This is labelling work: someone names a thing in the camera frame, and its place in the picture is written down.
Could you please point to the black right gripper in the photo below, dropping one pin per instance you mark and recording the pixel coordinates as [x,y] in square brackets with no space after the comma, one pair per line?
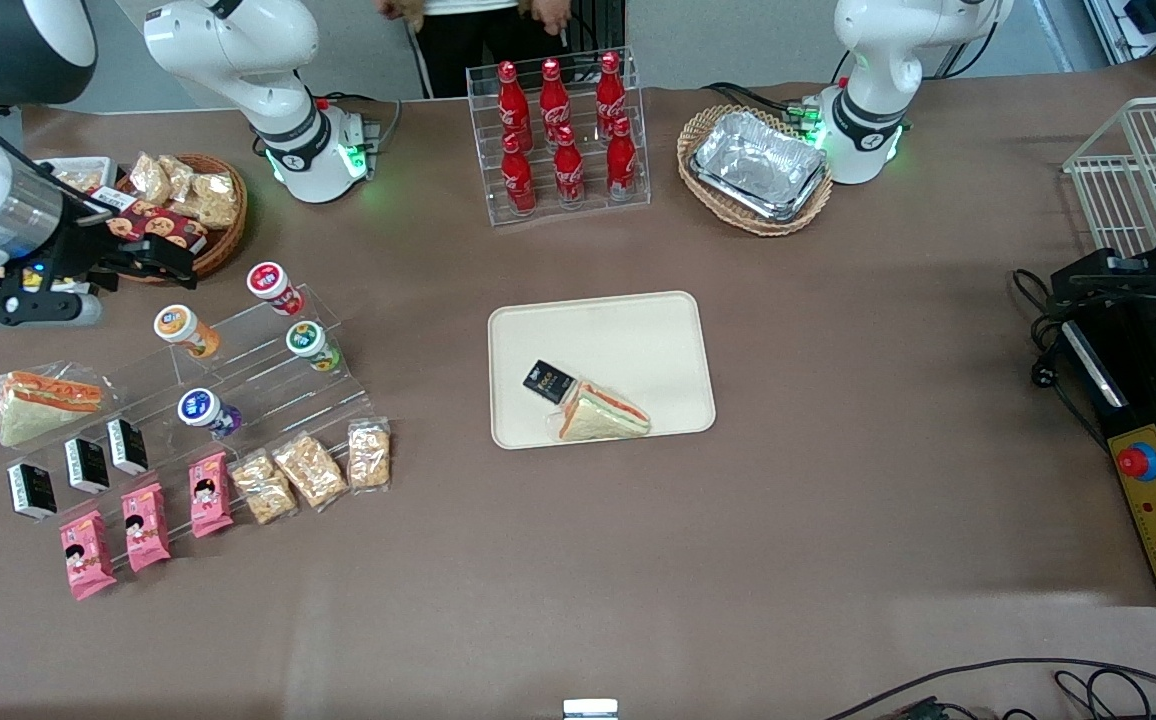
[81,253]

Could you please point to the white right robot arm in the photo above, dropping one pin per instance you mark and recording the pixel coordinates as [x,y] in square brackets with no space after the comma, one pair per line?
[268,70]

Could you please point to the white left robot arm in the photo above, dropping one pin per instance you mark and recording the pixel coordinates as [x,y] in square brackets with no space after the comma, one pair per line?
[873,90]

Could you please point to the orange lid gum canister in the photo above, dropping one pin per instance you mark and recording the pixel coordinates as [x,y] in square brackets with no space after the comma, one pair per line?
[183,328]

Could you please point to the red lid gum canister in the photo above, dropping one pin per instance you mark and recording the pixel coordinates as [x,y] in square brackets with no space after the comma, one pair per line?
[271,283]

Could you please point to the blue lid gum canister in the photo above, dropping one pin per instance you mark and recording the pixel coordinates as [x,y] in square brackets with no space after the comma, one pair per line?
[203,410]

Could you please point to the black gum pack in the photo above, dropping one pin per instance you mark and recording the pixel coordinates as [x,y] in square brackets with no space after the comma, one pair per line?
[87,466]
[32,491]
[127,446]
[548,381]

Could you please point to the green lid gum canister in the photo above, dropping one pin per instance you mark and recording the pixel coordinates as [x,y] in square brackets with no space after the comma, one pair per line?
[310,343]

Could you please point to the silver foil tray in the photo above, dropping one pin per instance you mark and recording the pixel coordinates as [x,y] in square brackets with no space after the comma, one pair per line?
[760,165]

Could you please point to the beige plastic tray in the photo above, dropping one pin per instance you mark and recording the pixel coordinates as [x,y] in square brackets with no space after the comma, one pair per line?
[638,350]

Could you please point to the silver metal strip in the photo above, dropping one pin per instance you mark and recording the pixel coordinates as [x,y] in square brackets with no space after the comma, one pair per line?
[1126,264]

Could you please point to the dark red cookie box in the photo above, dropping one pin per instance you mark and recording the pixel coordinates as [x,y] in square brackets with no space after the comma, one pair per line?
[163,225]

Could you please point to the clear bag of biscuits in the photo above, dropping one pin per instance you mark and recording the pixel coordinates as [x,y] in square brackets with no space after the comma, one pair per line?
[216,200]
[181,177]
[149,180]

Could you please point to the dark wicker basket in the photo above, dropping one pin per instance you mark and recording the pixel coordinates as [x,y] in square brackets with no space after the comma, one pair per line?
[226,240]

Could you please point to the wrapped triangle sandwich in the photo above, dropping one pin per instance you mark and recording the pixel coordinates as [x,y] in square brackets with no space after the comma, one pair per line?
[43,405]
[600,415]

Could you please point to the clear acrylic stepped display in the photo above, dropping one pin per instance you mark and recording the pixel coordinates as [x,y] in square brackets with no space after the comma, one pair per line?
[258,385]

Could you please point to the pink snack packet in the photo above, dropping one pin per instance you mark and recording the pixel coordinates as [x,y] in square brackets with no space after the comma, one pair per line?
[145,527]
[87,555]
[210,495]

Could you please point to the clear bag of crackers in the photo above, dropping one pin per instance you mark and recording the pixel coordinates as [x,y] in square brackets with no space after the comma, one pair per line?
[369,455]
[263,488]
[309,471]

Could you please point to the clear acrylic bottle rack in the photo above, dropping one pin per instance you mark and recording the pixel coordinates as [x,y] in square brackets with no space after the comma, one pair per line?
[483,150]

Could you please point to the red cola bottle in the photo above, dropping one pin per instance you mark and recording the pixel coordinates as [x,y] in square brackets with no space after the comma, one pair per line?
[568,172]
[554,98]
[621,162]
[513,100]
[518,180]
[610,92]

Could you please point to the standing person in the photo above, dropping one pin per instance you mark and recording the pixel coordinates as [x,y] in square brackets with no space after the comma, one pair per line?
[478,45]

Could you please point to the light wicker basket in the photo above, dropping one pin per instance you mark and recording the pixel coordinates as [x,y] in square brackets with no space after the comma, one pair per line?
[703,195]

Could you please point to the small white box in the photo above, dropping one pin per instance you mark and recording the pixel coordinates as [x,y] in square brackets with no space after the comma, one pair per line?
[590,709]

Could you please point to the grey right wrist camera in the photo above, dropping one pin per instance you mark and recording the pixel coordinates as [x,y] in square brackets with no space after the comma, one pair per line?
[8,308]

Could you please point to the metal frame shelf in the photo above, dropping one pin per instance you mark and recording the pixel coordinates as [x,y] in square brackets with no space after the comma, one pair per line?
[1153,25]

